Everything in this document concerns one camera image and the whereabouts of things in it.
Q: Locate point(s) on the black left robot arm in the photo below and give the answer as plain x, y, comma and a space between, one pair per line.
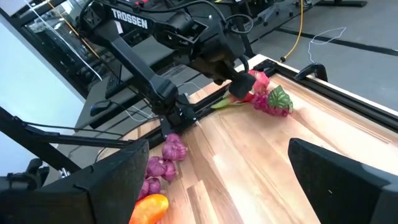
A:
146, 81

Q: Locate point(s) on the pink dragon fruit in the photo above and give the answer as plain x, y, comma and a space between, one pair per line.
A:
259, 81

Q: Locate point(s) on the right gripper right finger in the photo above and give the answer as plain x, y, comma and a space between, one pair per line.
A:
342, 193

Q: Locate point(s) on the black office chair base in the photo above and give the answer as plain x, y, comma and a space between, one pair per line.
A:
275, 12

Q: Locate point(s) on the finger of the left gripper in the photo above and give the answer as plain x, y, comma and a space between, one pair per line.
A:
242, 85

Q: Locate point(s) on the red grape bunch with leaf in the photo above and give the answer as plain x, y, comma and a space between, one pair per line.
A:
273, 104

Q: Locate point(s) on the black keyboard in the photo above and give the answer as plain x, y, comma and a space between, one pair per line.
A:
114, 81

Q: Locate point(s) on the black computer mouse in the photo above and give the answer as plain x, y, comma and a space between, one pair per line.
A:
100, 107

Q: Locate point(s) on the orange-red mango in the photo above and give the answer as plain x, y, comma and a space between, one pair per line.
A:
149, 210

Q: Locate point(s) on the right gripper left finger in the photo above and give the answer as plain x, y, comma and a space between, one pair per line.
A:
105, 193

